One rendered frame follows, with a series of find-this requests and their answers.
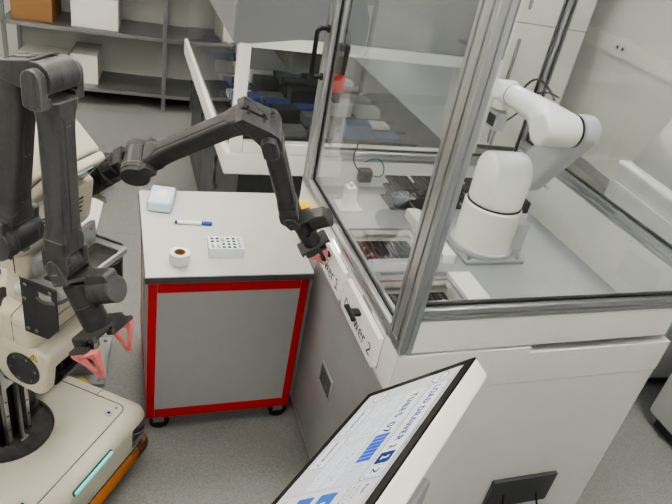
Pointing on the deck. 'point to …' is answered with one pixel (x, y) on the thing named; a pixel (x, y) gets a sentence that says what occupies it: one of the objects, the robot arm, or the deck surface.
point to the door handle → (316, 51)
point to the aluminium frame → (468, 122)
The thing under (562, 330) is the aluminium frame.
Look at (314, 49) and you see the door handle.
